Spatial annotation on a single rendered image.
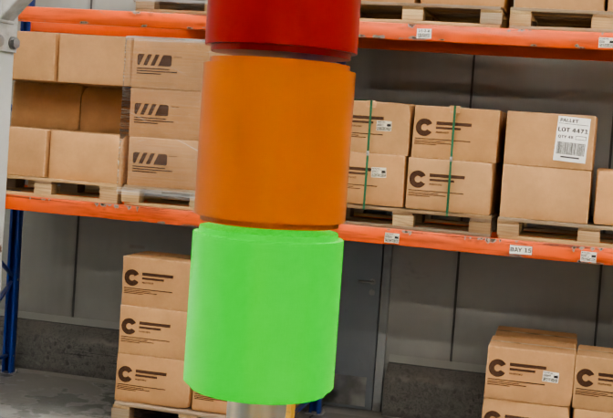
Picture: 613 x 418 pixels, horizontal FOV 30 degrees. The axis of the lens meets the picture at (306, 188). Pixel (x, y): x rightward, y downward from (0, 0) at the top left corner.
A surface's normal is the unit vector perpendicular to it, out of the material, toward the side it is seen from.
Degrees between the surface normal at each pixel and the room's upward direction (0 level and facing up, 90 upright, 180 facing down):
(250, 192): 90
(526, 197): 92
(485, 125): 89
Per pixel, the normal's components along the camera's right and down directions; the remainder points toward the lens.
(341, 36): 0.73, 0.09
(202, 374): -0.67, -0.01
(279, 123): 0.04, 0.06
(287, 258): 0.30, 0.07
